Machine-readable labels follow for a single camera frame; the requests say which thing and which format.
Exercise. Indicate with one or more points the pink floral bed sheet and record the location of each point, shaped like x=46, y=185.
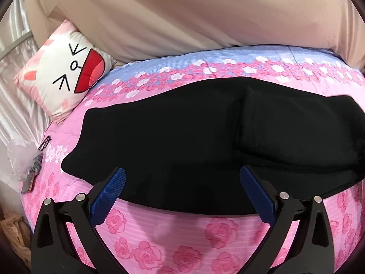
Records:
x=159, y=234

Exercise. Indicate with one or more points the grey metal rail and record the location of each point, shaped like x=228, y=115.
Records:
x=17, y=44

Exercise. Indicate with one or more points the clear plastic bag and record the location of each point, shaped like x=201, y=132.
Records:
x=20, y=157

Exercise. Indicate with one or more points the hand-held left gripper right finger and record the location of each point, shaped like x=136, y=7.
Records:
x=256, y=194

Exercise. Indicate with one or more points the black pants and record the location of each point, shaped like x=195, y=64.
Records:
x=171, y=137

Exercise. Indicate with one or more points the dark eyeglasses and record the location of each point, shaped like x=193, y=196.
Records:
x=45, y=142

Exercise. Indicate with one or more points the tan crumpled cloth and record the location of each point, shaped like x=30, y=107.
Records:
x=14, y=234

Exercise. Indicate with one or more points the cat face pillow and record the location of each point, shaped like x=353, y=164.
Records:
x=62, y=68

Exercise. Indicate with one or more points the beige draped cloth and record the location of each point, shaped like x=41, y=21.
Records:
x=171, y=14

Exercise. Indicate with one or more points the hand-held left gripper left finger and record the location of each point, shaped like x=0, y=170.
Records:
x=109, y=194

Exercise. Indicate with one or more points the shiny pale satin curtain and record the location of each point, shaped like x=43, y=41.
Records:
x=17, y=114

